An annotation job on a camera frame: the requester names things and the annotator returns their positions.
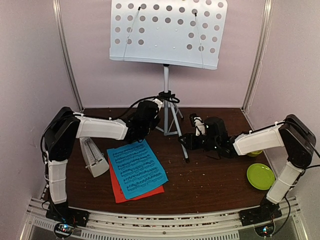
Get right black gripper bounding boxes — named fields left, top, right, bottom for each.
left=177, top=132, right=219, bottom=152

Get silver tripod stand legs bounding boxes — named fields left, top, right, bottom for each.
left=156, top=63, right=190, bottom=164

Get blue sheet music paper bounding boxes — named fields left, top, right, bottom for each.
left=107, top=139, right=168, bottom=200

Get white perforated music stand desk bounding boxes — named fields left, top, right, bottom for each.
left=109, top=0, right=228, bottom=70

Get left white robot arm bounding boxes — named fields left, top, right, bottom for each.
left=40, top=96, right=163, bottom=222

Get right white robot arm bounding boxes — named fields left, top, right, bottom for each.
left=178, top=114, right=319, bottom=221

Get white metronome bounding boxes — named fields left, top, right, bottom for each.
left=79, top=137, right=110, bottom=178

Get yellow-green bowl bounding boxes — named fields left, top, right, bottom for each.
left=246, top=150, right=263, bottom=158

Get red sheet music paper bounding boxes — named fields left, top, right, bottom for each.
left=108, top=157, right=165, bottom=204

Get yellow-green plate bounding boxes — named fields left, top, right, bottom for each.
left=246, top=163, right=276, bottom=191

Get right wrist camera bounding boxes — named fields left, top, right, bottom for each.
left=189, top=113, right=206, bottom=136

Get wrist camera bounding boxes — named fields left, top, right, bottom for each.
left=189, top=113, right=206, bottom=136
left=152, top=98, right=164, bottom=110

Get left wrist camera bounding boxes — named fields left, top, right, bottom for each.
left=152, top=98, right=164, bottom=110

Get aluminium front rail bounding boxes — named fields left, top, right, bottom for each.
left=20, top=197, right=308, bottom=240

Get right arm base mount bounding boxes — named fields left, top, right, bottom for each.
left=239, top=207, right=283, bottom=238

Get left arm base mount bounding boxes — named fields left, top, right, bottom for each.
left=45, top=208, right=90, bottom=239

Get left aluminium corner post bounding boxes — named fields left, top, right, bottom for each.
left=52, top=0, right=85, bottom=112

